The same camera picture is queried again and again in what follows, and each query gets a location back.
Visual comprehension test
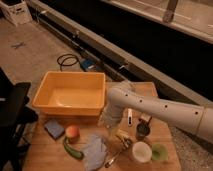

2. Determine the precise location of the light blue towel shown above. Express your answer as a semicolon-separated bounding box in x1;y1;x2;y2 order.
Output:
82;134;107;171

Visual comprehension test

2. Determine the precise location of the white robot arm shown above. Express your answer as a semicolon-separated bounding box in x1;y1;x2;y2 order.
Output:
100;81;213;144

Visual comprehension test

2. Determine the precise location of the yellow banana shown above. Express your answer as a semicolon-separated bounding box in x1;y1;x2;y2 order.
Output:
116;130;130;140

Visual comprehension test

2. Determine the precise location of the dark metal can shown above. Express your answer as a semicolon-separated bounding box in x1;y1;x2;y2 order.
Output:
136;123;150;140

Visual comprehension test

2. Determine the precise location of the metal spoon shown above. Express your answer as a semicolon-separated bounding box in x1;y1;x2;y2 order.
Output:
105;139;132;168

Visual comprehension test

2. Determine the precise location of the white round cup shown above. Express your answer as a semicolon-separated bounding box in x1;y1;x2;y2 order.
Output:
132;142;152;163

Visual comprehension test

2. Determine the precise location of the brown snack box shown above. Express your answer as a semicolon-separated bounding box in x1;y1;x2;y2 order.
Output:
139;113;152;123

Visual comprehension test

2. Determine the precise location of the red yellow peach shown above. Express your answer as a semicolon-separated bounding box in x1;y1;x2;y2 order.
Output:
65;125;80;139

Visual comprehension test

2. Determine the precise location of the green cucumber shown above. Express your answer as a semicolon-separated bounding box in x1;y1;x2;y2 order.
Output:
63;137;84;160

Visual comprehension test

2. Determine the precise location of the yellow plastic bin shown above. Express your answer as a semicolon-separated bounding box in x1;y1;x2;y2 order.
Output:
32;71;105;116

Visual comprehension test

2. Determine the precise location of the blue sponge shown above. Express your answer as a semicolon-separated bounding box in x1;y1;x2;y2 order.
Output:
44;120;64;140

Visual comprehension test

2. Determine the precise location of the blue box on floor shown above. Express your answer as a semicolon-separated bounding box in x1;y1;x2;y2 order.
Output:
80;59;99;72

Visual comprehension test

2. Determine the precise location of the white storage crate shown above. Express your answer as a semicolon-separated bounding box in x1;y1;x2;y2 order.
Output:
0;0;32;26

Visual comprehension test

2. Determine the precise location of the black coiled cable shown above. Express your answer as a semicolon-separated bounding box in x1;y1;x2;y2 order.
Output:
56;53;82;72

